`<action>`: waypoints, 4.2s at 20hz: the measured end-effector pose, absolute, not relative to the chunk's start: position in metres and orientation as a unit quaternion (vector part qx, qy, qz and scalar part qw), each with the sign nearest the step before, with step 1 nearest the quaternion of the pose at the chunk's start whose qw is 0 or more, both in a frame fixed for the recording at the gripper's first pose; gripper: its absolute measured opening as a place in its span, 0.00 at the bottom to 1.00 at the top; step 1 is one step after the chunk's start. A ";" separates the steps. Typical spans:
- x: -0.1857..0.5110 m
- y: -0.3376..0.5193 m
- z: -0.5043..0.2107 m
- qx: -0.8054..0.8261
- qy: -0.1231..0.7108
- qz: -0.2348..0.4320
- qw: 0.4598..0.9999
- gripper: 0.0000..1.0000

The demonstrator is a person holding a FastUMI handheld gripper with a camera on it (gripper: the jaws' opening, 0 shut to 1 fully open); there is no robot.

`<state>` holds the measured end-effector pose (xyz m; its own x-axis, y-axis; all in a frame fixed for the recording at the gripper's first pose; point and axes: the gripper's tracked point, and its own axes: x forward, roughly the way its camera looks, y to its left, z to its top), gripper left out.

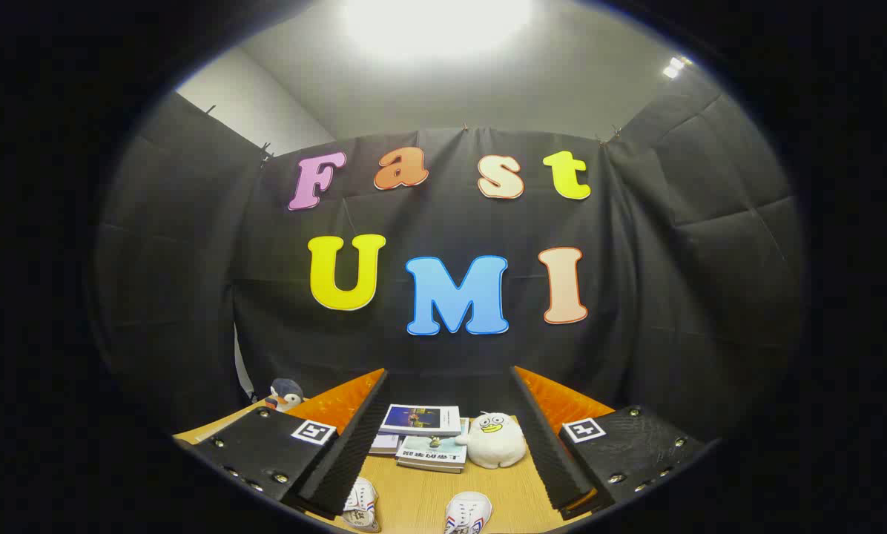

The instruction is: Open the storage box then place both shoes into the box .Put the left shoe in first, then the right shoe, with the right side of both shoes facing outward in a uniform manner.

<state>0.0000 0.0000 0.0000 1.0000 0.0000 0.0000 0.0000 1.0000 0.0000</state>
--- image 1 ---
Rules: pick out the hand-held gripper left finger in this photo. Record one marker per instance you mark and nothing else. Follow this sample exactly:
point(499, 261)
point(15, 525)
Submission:
point(354, 445)

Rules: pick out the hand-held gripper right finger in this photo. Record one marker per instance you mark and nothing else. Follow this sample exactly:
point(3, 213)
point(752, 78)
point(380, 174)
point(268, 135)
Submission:
point(551, 445)

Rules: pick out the white canvas shoe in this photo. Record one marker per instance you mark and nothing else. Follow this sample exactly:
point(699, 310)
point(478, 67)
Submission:
point(360, 504)
point(467, 513)

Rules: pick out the plain white book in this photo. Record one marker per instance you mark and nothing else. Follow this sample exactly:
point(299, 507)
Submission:
point(384, 443)

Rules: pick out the white duck plush toy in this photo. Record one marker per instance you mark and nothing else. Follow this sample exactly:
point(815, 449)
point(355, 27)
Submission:
point(495, 441)

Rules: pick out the book with night city cover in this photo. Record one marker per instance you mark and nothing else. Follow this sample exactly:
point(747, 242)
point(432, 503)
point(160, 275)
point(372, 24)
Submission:
point(421, 419)

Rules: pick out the book with pale sky cover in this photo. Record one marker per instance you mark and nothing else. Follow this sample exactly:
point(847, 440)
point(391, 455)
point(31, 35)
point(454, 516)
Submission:
point(432, 454)

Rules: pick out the grey penguin plush toy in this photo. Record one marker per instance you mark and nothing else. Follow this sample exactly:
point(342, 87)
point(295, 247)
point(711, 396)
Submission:
point(286, 394)

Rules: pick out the small ceiling spotlight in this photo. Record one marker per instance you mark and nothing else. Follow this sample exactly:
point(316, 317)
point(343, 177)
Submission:
point(673, 67)

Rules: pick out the bright ceiling light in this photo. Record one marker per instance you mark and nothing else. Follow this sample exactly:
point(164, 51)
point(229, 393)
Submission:
point(436, 22)

